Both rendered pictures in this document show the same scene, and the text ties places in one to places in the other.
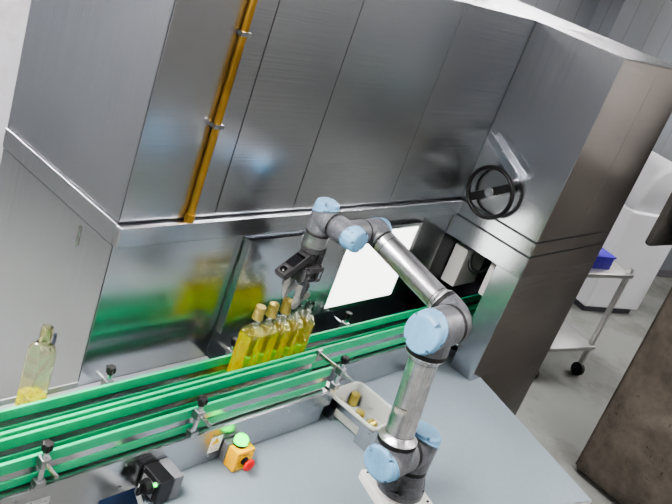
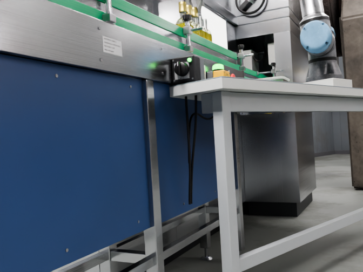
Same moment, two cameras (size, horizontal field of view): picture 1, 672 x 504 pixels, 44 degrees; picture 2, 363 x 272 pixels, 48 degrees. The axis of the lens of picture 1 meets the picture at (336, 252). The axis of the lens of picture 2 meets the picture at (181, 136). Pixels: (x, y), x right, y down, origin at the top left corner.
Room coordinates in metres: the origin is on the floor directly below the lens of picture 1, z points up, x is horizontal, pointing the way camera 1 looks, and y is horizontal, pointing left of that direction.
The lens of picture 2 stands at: (0.48, 0.46, 0.59)
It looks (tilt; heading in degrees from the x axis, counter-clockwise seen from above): 0 degrees down; 351
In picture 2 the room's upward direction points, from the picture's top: 3 degrees counter-clockwise
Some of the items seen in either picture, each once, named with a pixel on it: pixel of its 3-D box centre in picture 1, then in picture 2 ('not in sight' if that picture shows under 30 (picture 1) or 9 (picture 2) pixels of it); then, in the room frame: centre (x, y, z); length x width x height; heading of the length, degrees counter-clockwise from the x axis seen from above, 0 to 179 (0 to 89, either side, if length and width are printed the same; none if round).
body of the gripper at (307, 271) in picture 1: (308, 262); not in sight; (2.33, 0.07, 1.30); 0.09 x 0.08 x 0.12; 145
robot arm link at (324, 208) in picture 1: (323, 217); not in sight; (2.32, 0.07, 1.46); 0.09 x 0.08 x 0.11; 56
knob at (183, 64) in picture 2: (142, 487); (180, 68); (1.72, 0.26, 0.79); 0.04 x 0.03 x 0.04; 55
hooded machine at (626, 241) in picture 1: (622, 228); not in sight; (6.65, -2.12, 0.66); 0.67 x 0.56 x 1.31; 125
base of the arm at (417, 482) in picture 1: (404, 474); (323, 70); (2.13, -0.44, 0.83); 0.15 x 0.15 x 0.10
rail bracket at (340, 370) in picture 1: (334, 368); (236, 58); (2.39, -0.13, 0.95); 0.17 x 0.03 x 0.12; 55
